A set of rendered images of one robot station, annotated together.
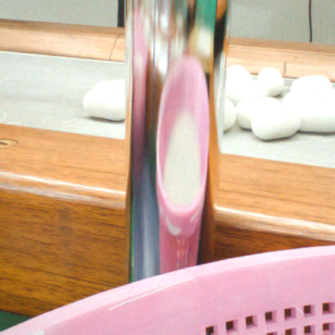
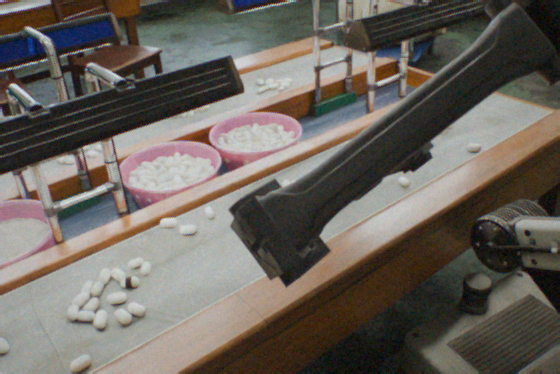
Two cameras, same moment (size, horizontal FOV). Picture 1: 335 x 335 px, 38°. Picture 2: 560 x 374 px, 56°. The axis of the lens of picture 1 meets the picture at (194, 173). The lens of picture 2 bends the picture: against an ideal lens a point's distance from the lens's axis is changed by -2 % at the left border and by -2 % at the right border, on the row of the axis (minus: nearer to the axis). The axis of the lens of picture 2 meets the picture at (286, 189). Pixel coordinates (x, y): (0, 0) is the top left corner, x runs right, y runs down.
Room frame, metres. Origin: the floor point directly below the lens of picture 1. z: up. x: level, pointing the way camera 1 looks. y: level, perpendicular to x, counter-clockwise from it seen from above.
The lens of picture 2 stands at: (1.07, -0.43, 1.43)
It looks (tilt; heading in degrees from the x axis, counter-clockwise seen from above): 32 degrees down; 128
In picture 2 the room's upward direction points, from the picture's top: 3 degrees counter-clockwise
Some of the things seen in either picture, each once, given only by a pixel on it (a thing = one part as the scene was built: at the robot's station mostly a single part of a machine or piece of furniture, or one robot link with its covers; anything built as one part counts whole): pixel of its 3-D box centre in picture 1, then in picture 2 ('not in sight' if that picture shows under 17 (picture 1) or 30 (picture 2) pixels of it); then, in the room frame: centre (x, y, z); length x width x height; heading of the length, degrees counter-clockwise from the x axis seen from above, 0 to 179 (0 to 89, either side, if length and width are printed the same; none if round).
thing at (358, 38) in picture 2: not in sight; (436, 11); (0.52, 0.97, 1.08); 0.62 x 0.08 x 0.07; 76
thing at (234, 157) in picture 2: not in sight; (256, 145); (0.14, 0.64, 0.72); 0.27 x 0.27 x 0.10
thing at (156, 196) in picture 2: not in sight; (172, 179); (0.08, 0.36, 0.72); 0.27 x 0.27 x 0.10
